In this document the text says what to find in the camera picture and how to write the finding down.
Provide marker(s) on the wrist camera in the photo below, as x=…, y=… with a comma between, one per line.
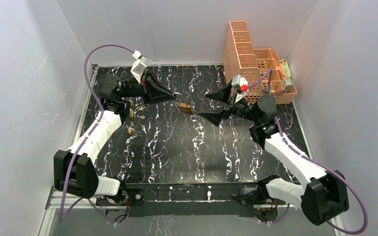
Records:
x=138, y=66
x=240, y=87

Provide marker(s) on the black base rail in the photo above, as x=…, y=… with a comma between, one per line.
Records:
x=230, y=198

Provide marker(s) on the orange plastic organizer basket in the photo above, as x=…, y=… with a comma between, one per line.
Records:
x=240, y=57

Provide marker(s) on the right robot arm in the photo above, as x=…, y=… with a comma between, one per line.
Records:
x=320, y=194

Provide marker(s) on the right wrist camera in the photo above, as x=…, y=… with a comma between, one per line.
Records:
x=240, y=87

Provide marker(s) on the large long-shackle brass padlock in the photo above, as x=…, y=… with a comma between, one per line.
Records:
x=183, y=105

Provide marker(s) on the small boxes in organizer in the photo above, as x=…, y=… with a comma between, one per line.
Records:
x=287, y=80

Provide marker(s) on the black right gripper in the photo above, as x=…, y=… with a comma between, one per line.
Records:
x=216, y=117

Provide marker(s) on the medium brass padlock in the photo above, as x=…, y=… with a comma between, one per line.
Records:
x=132, y=114

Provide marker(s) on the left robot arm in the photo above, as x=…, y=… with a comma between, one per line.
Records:
x=74, y=168

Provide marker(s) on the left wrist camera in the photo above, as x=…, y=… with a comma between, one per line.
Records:
x=138, y=66

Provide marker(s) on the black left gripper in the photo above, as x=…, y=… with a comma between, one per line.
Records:
x=144, y=88

